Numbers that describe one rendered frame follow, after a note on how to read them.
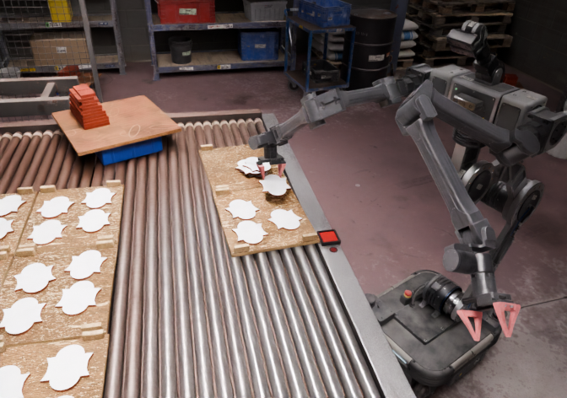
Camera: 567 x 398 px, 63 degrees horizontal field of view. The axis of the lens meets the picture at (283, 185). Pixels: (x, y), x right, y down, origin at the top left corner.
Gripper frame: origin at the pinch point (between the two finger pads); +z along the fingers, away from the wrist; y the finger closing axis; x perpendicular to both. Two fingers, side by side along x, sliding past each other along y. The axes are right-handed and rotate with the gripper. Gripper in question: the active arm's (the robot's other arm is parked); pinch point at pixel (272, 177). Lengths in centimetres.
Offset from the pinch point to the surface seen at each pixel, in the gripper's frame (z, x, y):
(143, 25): -75, -479, 29
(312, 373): 33, 84, 14
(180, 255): 17, 26, 44
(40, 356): 25, 59, 87
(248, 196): 7.7, -2.0, 10.4
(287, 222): 13.0, 20.7, 0.2
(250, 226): 12.7, 19.5, 15.3
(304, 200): 11.3, 3.7, -13.4
